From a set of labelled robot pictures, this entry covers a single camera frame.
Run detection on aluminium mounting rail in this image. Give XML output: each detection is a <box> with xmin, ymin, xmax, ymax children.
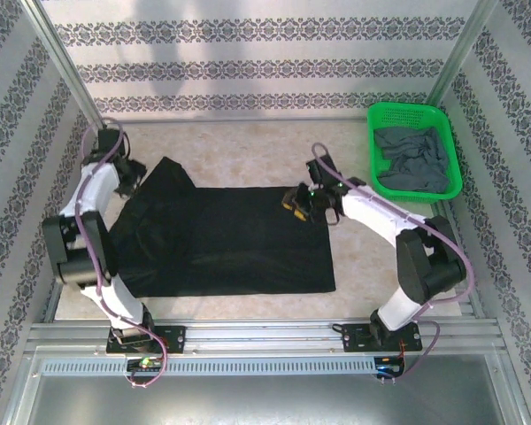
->
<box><xmin>26</xmin><ymin>316</ymin><xmax>502</xmax><ymax>355</ymax></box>

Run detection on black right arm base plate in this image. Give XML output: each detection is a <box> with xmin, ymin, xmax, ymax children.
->
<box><xmin>342</xmin><ymin>322</ymin><xmax>424</xmax><ymax>354</ymax></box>

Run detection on aluminium frame post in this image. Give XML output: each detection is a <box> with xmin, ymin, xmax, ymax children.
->
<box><xmin>424</xmin><ymin>0</ymin><xmax>501</xmax><ymax>108</ymax></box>
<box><xmin>24</xmin><ymin>0</ymin><xmax>108</xmax><ymax>139</ymax></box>

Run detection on black t-shirt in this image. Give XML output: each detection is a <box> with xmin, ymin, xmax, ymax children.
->
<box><xmin>108</xmin><ymin>157</ymin><xmax>337</xmax><ymax>298</ymax></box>

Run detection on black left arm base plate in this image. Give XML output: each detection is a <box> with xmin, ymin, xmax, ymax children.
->
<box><xmin>105</xmin><ymin>325</ymin><xmax>187</xmax><ymax>355</ymax></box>

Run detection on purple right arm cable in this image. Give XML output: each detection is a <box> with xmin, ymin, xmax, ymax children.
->
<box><xmin>312</xmin><ymin>142</ymin><xmax>475</xmax><ymax>387</ymax></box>

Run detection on grey t-shirt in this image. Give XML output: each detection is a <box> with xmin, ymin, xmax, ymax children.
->
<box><xmin>373</xmin><ymin>126</ymin><xmax>452</xmax><ymax>195</ymax></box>

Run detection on green plastic basket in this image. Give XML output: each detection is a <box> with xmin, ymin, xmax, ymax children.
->
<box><xmin>366</xmin><ymin>101</ymin><xmax>465</xmax><ymax>205</ymax></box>

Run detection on slotted grey cable duct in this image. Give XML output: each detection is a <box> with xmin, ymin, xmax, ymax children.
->
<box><xmin>39</xmin><ymin>356</ymin><xmax>378</xmax><ymax>377</ymax></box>

